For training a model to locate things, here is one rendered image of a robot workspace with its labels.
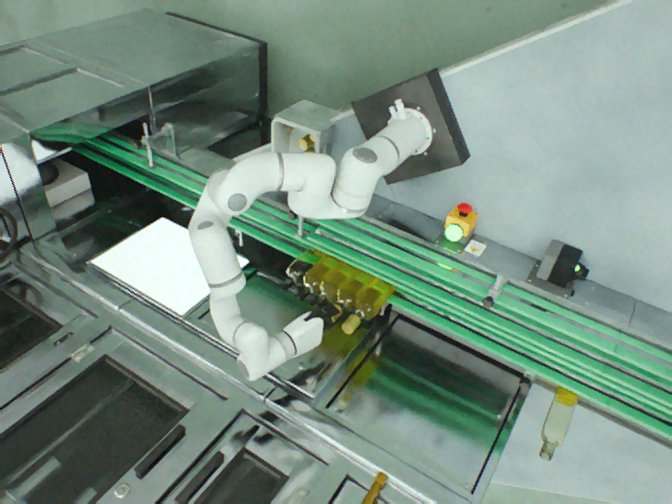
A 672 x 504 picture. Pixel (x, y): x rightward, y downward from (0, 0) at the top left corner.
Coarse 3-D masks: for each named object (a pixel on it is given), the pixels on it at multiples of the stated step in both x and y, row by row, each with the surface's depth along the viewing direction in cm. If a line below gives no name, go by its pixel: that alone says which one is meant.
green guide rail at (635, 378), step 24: (312, 240) 163; (336, 240) 164; (384, 264) 157; (408, 264) 158; (432, 288) 150; (456, 288) 151; (480, 312) 145; (504, 312) 145; (528, 336) 139; (552, 336) 140; (576, 360) 134; (600, 360) 135; (624, 360) 135; (624, 384) 130; (648, 384) 130
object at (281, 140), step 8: (272, 120) 164; (280, 120) 162; (272, 128) 166; (280, 128) 168; (296, 128) 170; (304, 128) 159; (272, 136) 168; (280, 136) 170; (288, 136) 173; (296, 136) 172; (304, 136) 170; (272, 144) 169; (280, 144) 172; (288, 144) 175; (296, 144) 173
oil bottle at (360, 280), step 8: (360, 272) 158; (352, 280) 155; (360, 280) 156; (368, 280) 156; (344, 288) 153; (352, 288) 153; (360, 288) 153; (336, 296) 152; (344, 296) 151; (352, 296) 150; (352, 304) 151
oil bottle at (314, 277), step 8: (328, 256) 163; (320, 264) 160; (328, 264) 160; (336, 264) 161; (312, 272) 157; (320, 272) 157; (328, 272) 158; (304, 280) 156; (312, 280) 155; (320, 280) 155; (312, 288) 155
